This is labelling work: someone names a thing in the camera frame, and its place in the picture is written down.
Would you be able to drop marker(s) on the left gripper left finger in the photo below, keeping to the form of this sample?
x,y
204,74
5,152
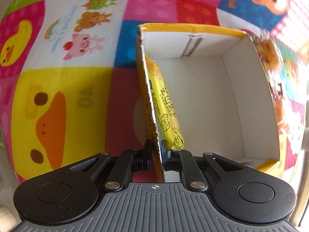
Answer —
x,y
123,167

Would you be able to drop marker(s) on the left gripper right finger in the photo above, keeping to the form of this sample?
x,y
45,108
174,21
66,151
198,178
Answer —
x,y
183,161

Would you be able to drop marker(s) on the bread bun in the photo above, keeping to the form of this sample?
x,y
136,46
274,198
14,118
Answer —
x,y
269,54

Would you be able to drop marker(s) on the colourful cartoon play mat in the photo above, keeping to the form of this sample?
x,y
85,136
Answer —
x,y
69,81

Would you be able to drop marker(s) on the yellow cardboard shoe box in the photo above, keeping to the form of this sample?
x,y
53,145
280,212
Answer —
x,y
219,90

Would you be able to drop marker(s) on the yellow cheese snack packet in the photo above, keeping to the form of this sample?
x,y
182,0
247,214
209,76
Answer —
x,y
164,107

